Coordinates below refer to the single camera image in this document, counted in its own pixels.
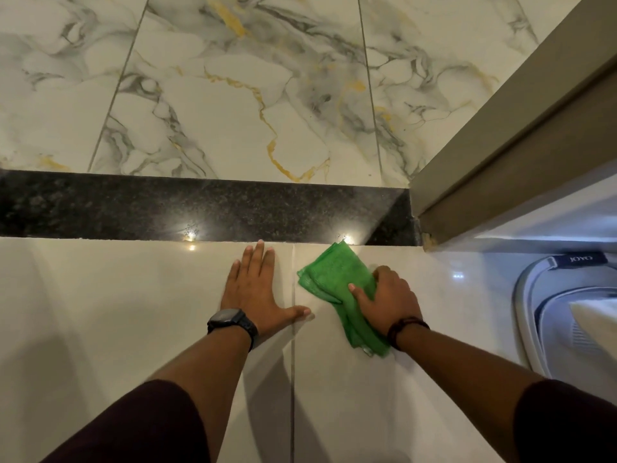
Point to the person's left hand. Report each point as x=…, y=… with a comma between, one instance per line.
x=250, y=296

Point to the person's right hand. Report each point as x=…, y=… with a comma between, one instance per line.
x=393, y=298

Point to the person's left little finger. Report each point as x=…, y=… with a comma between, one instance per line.
x=233, y=275

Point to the person's left middle finger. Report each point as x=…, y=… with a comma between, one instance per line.
x=258, y=260

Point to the person's right thumb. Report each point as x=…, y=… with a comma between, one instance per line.
x=360, y=296

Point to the person's left thumb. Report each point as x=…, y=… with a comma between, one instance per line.
x=295, y=313

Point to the green microfiber cloth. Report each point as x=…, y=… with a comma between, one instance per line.
x=335, y=274

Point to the person's left forearm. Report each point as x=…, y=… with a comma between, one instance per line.
x=212, y=376

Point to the person's right forearm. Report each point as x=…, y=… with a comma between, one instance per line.
x=462, y=376

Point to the black smartwatch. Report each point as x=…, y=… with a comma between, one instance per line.
x=231, y=319

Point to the black granite threshold strip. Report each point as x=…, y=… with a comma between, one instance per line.
x=193, y=209

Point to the dark maroon left sleeve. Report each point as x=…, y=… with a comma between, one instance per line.
x=140, y=429

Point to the dark maroon sleeve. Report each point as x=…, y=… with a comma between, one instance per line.
x=569, y=424
x=140, y=429

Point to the white plastic appliance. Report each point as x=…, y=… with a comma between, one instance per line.
x=554, y=332

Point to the white folded cloth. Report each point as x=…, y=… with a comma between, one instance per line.
x=597, y=325

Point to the dark maroon right sleeve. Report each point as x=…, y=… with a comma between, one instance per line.
x=569, y=424

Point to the grey-brown door frame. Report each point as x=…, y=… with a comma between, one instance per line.
x=520, y=139

